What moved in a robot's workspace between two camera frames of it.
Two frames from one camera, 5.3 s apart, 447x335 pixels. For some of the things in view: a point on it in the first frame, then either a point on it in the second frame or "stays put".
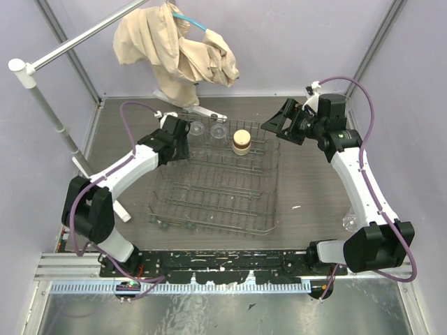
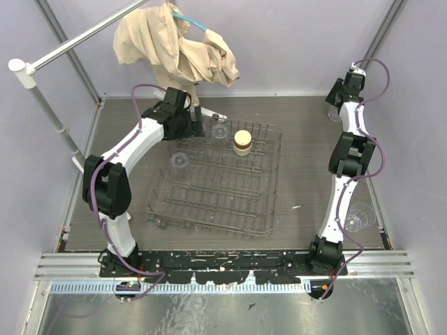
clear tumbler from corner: (218, 135) stays put
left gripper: (178, 138) → (197, 121)
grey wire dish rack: (230, 181) stays put
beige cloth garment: (160, 35) stays put
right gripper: (292, 109) → (330, 96)
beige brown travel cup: (242, 144) stays put
